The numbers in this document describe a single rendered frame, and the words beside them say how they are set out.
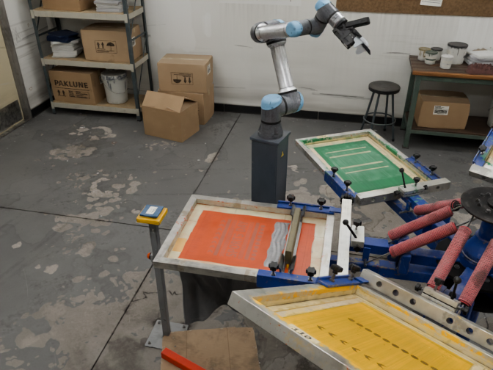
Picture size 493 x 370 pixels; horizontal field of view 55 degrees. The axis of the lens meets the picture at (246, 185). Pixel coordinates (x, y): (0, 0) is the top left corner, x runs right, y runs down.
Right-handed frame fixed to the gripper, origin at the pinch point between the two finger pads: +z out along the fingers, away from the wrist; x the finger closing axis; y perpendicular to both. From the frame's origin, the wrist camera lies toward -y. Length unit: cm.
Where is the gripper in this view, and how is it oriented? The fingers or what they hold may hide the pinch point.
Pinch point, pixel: (370, 50)
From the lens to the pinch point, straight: 243.3
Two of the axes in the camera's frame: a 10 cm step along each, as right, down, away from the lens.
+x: -3.1, 0.0, -9.5
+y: -7.3, 6.4, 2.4
